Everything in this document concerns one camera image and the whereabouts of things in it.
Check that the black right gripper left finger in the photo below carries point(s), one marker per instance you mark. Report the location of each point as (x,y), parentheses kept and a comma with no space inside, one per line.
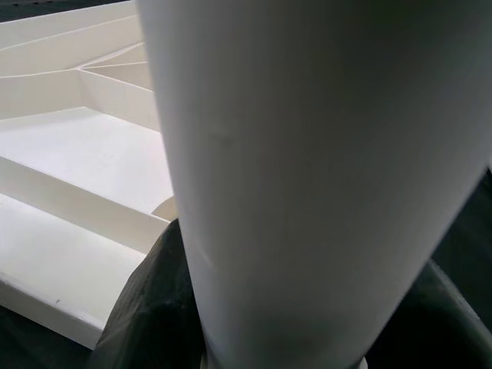
(153,315)

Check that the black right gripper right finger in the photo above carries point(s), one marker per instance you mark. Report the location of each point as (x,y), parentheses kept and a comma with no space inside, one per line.
(434,338)

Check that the black table cloth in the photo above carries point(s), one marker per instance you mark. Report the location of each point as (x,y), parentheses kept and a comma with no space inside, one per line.
(30,346)

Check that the white plastic children tabletop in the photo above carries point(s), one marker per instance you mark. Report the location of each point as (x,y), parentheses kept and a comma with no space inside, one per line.
(77,153)

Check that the white plastic table leg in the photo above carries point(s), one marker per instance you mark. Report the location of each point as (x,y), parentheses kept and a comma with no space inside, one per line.
(307,153)

